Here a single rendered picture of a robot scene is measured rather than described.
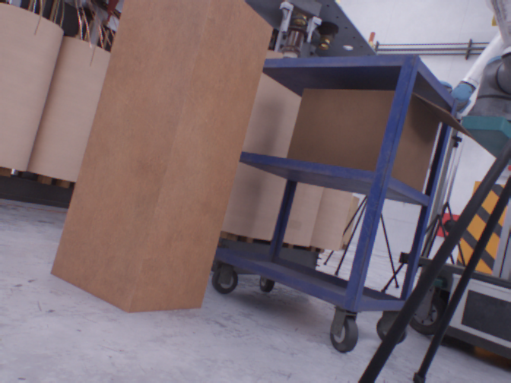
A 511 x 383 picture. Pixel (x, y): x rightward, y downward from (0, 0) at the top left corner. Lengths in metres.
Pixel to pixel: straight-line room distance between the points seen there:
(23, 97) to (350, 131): 2.17
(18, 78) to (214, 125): 2.00
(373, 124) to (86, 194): 0.93
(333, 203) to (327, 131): 1.32
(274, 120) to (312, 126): 0.53
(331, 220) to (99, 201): 1.80
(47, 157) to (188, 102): 2.20
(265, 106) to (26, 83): 1.60
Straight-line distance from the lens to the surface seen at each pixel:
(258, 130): 2.16
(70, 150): 3.39
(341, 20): 2.51
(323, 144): 1.64
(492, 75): 2.28
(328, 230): 2.93
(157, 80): 1.36
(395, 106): 1.48
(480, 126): 2.21
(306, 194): 2.55
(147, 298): 1.32
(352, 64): 1.61
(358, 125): 1.60
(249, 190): 2.13
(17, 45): 3.22
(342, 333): 1.47
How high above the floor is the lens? 0.35
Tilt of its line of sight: 2 degrees up
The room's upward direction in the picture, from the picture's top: 14 degrees clockwise
